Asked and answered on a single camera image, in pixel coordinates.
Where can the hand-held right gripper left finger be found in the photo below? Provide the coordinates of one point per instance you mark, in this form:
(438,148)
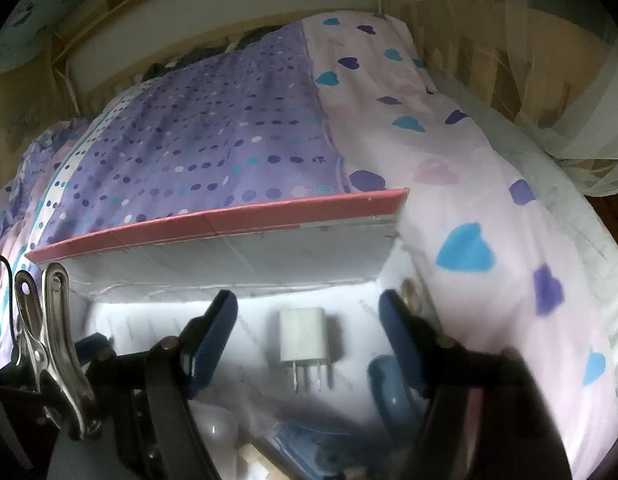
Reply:
(211,340)

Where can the wooden block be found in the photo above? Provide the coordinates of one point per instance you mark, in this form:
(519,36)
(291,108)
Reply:
(256,462)

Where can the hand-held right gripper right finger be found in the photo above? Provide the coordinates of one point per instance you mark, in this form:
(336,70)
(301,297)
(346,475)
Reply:
(401,340)

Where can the white charger plug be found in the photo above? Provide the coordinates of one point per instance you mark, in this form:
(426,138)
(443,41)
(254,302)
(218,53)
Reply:
(304,335)

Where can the pale printed curtain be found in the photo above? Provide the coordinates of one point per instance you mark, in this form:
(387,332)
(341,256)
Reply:
(19,25)

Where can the light blue oval case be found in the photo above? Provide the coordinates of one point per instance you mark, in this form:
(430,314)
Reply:
(389,395)

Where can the wooden headboard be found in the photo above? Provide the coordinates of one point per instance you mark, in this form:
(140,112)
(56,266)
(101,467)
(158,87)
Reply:
(189,40)

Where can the white sheer curtain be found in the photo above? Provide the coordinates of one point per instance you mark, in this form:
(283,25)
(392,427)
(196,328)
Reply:
(564,85)

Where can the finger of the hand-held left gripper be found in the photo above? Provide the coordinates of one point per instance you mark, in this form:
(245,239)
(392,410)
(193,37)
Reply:
(96,345)
(119,365)

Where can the purple pink printed duvet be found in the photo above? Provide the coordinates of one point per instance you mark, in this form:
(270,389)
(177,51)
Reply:
(214,135)

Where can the dark cloth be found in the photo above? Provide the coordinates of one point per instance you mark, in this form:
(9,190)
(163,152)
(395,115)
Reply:
(199,57)

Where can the pink cardboard box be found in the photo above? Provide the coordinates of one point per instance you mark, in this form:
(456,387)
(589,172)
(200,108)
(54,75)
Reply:
(214,265)

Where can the metal spring clip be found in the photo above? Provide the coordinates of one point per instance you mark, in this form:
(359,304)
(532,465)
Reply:
(54,340)

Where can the white rectangular case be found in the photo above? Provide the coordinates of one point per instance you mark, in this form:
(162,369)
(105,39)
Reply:
(216,430)

